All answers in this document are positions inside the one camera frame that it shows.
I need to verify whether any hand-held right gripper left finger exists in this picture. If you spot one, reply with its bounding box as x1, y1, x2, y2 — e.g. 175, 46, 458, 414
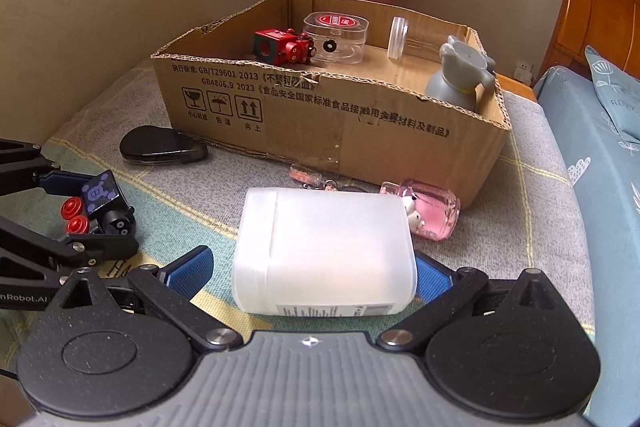
47, 245, 244, 354

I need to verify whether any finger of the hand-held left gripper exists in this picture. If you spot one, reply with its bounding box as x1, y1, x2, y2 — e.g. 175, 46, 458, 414
0, 214, 140, 281
0, 138, 102, 198

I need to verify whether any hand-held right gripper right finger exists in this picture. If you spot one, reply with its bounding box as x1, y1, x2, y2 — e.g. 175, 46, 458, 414
376, 255, 571, 351

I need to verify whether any black toy train car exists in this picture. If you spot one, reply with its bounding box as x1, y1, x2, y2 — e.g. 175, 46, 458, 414
60, 171, 137, 238

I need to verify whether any white plastic container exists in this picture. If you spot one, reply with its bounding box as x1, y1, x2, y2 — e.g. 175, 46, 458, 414
231, 187, 418, 317

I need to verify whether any cardboard box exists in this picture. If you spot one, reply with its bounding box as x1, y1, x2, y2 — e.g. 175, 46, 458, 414
151, 0, 512, 210

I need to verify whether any grey toy figure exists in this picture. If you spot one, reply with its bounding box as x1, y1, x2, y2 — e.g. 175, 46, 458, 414
425, 35, 497, 112

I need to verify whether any red toy train engine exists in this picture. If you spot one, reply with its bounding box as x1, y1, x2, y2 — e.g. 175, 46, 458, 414
252, 27, 338, 66

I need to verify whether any clear plastic jar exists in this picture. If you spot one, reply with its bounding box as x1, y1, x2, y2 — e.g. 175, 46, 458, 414
389, 16, 451, 60

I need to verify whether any clear round red-label container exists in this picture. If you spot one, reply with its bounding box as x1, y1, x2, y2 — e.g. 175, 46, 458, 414
303, 11, 372, 65

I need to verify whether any checkered blanket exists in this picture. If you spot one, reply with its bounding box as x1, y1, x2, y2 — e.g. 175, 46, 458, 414
0, 57, 598, 358

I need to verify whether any black computer mouse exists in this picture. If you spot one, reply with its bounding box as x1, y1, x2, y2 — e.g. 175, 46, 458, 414
119, 125, 209, 166

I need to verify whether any small pink bead vial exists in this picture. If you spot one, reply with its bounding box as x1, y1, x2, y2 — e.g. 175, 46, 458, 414
289, 163, 328, 186

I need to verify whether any blue floral bedsheet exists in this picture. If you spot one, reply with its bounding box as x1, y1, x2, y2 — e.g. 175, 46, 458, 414
532, 66, 640, 427

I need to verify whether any wooden bench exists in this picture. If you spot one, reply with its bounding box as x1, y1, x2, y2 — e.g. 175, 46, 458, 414
495, 74, 538, 100

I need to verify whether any blue floral pillow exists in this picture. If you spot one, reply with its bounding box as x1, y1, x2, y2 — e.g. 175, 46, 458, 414
584, 45, 640, 142

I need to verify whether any wooden headboard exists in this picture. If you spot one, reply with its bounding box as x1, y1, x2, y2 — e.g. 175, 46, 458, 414
537, 0, 640, 82

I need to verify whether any pink liquid keychain bottle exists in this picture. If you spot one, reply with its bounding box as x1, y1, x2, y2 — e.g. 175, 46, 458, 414
380, 179, 461, 241

